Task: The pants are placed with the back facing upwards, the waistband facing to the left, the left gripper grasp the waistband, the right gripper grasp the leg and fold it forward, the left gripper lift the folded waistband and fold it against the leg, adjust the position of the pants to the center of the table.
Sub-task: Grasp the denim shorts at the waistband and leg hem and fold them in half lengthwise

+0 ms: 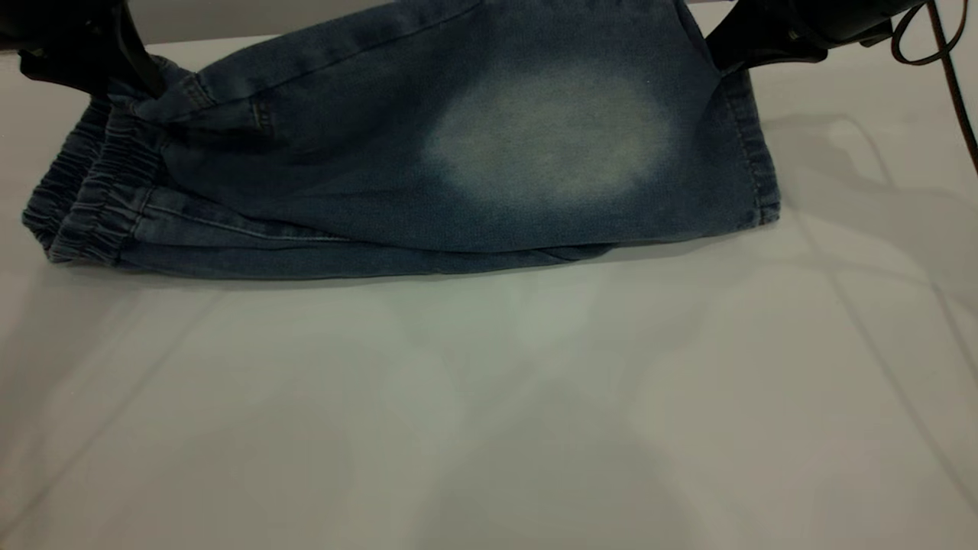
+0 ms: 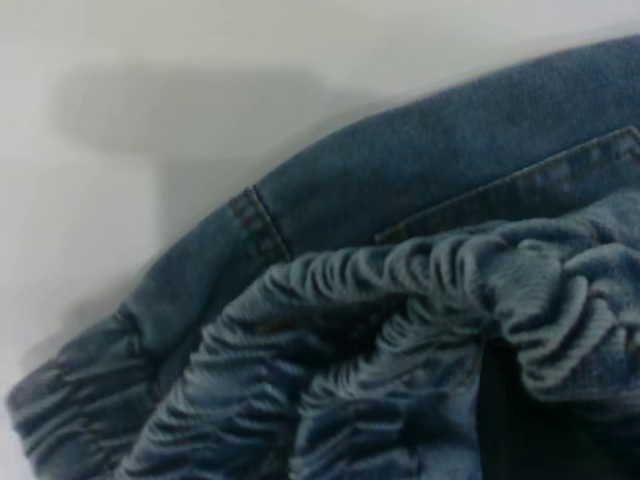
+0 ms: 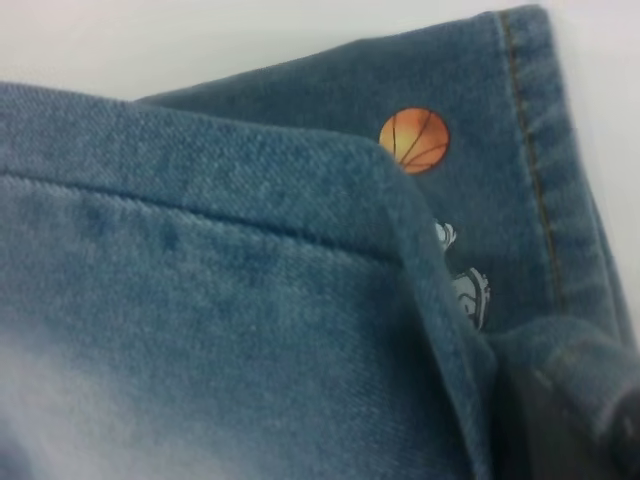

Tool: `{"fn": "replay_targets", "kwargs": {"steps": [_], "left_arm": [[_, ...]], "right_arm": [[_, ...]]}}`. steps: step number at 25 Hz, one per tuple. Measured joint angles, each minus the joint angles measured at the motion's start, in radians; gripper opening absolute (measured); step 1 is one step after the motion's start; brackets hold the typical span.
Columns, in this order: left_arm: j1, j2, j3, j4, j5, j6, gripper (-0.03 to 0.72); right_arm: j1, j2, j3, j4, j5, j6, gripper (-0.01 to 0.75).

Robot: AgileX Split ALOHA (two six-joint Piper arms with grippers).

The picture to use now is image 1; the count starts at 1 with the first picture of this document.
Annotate blue denim shorts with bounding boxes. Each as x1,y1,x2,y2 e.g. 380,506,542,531
21,0,782,280

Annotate black camera cable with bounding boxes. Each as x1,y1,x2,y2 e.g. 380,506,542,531
889,0,978,175

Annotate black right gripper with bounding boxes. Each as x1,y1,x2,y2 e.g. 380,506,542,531
703,0,929,74

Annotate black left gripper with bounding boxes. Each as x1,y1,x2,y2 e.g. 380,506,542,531
0,0,167,100

